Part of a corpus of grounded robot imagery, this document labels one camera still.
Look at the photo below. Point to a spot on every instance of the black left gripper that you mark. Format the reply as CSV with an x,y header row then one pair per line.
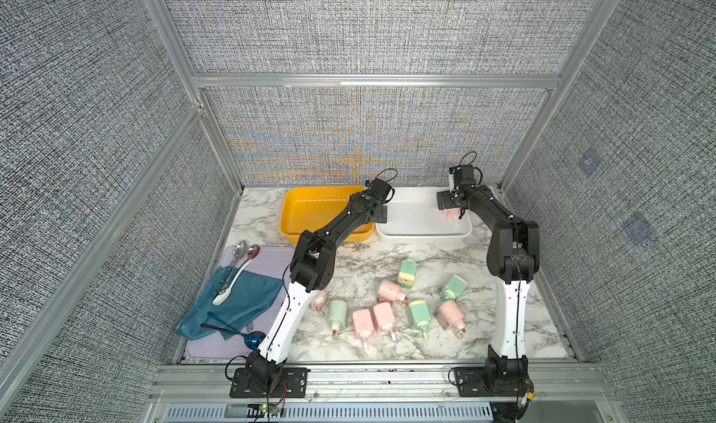
x,y
382,213

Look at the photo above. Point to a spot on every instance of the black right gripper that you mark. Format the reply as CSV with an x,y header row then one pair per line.
x,y
445,196

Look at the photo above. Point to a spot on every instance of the white plastic storage box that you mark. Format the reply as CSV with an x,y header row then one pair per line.
x,y
413,217

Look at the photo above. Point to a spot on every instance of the yellow plastic storage box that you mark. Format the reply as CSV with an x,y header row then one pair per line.
x,y
312,208

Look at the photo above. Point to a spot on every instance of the pink pencil sharpener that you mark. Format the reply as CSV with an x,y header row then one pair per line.
x,y
452,214

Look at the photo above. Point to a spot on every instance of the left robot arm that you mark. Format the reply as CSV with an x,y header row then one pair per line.
x,y
313,265

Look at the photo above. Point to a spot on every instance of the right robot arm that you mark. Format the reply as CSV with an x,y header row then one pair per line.
x,y
513,258

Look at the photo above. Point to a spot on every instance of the green sharpener upper centre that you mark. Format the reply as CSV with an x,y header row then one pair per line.
x,y
407,273

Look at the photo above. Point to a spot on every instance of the green sharpener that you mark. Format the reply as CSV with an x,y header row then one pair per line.
x,y
407,273
337,316
419,317
454,289

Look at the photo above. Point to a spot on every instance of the green sharpener right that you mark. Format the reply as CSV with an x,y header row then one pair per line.
x,y
454,289

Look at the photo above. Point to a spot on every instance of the green sharpener lower left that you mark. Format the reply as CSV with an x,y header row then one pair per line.
x,y
337,316

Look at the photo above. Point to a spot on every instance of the lilac plastic tray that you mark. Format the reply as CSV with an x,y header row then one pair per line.
x,y
270,262

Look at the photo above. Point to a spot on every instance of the green sharpener lower centre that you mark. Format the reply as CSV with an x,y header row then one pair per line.
x,y
419,317

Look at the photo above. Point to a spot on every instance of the red spoon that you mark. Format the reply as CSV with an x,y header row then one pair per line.
x,y
253,252

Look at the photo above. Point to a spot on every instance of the silver metal spoon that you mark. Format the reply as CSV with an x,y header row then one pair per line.
x,y
233,262

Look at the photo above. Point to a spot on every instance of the teal cloth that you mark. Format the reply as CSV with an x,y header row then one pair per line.
x,y
252,295

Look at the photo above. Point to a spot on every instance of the blue round object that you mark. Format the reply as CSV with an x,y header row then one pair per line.
x,y
253,340

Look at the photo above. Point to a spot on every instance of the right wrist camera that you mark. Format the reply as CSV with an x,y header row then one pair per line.
x,y
462,176

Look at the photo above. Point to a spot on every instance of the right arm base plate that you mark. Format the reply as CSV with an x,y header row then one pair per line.
x,y
473,382

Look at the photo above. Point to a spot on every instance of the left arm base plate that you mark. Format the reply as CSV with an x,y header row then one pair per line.
x,y
277,383

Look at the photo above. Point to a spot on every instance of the aluminium front rail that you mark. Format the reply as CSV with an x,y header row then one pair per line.
x,y
556,381

